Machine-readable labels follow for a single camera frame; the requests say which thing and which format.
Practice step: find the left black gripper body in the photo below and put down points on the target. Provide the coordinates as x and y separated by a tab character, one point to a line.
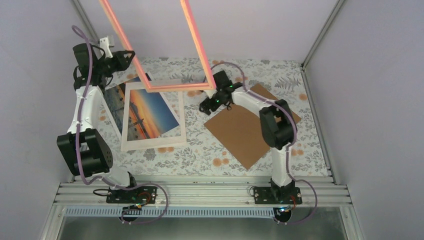
116	67

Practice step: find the aluminium rail base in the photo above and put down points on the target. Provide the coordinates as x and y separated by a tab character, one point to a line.
200	196

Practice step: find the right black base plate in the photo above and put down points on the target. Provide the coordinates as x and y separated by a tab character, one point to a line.
269	196

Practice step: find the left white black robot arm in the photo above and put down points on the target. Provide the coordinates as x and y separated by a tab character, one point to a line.
85	152

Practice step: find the white photo mat board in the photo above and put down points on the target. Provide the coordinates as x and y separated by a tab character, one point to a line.
173	138

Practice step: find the sunset photo print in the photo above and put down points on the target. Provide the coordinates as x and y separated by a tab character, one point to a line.
149	116

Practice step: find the floral patterned table mat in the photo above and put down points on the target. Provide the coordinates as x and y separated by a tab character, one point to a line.
203	154

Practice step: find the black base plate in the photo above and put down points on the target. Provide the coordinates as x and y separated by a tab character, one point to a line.
141	195
269	196

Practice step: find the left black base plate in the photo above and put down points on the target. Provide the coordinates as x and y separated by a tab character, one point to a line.
141	195

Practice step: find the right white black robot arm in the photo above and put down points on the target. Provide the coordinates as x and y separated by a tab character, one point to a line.
279	177

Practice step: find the blue landscape photo print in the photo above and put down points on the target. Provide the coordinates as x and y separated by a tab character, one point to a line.
114	100

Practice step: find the pink wooden picture frame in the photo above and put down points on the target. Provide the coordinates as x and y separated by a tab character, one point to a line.
160	28

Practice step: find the brown cardboard backing board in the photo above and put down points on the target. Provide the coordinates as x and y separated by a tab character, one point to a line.
253	124

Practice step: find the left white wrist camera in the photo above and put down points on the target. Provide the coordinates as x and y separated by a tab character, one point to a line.
106	43

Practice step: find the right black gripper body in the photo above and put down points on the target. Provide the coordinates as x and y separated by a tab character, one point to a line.
215	105

